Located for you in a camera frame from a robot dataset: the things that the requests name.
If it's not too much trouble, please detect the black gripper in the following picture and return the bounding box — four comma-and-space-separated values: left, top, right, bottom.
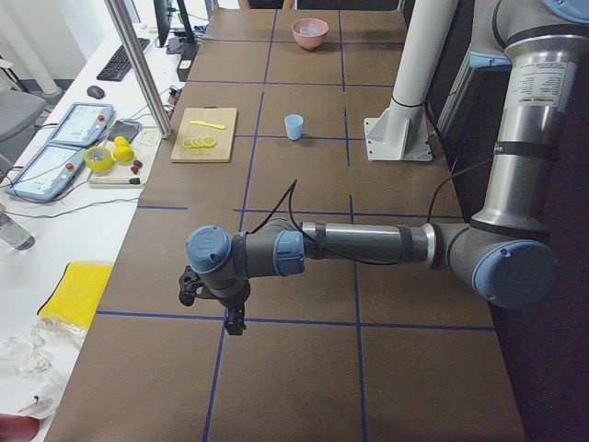
218, 281, 250, 335

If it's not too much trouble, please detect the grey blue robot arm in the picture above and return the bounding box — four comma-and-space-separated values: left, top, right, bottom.
179, 1, 588, 335

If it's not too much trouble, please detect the light blue plastic cup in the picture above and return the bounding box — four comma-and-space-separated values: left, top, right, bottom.
283, 114, 304, 141

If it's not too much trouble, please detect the pile of clear ice cubes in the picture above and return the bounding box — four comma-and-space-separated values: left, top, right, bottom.
297, 21, 323, 37

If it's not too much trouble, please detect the yellow cloth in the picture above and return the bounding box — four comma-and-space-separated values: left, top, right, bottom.
37, 262, 112, 329

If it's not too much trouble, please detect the white tray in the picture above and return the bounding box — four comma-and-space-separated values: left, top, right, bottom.
87, 126, 161, 189

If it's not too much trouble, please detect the bamboo cutting board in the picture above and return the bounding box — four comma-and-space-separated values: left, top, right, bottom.
170, 107, 237, 163

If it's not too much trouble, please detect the yellow plastic knife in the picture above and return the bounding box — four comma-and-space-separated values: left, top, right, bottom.
189, 120, 227, 130

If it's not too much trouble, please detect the yellow lemon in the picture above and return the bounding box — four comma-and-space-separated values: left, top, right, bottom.
112, 135, 134, 163

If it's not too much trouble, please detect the yellow tape roll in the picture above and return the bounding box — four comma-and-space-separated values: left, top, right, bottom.
84, 146, 115, 173

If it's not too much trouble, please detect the clear plastic bag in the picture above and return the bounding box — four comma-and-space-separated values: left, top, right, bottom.
1, 319, 87, 420

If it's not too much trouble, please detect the dark smartphone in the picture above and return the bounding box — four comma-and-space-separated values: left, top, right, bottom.
107, 120, 143, 142

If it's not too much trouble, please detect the lower teach pendant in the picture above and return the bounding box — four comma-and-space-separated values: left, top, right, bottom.
5, 143, 87, 203

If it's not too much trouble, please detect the teach pendant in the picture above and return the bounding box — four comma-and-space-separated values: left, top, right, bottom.
48, 102, 114, 147
5, 143, 87, 203

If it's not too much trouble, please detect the upper teach pendant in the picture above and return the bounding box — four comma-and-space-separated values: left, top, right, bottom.
48, 102, 114, 147

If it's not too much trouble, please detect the black computer mouse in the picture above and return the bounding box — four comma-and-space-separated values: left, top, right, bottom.
87, 86, 106, 99

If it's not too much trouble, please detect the black keyboard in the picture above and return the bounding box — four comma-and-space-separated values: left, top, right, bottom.
97, 46, 132, 82

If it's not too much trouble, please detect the pink bowl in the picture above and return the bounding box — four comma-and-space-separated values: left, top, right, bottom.
291, 18, 329, 51

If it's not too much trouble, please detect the grey office chair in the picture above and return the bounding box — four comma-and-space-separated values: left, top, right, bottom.
1, 90, 48, 163

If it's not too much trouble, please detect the black monitor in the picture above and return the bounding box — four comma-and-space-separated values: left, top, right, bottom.
153, 0, 196, 47

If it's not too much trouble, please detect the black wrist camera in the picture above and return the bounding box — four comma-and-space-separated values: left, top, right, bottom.
179, 265, 214, 307

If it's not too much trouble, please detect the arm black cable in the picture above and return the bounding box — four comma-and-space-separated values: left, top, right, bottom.
248, 180, 498, 266

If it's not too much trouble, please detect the black handled tool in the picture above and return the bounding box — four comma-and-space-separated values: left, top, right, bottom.
88, 178, 141, 186

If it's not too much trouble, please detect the white camera pole mount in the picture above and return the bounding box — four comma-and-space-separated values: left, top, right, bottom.
364, 0, 458, 162

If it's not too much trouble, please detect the aluminium frame post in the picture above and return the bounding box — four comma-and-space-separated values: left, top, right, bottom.
105, 0, 173, 139

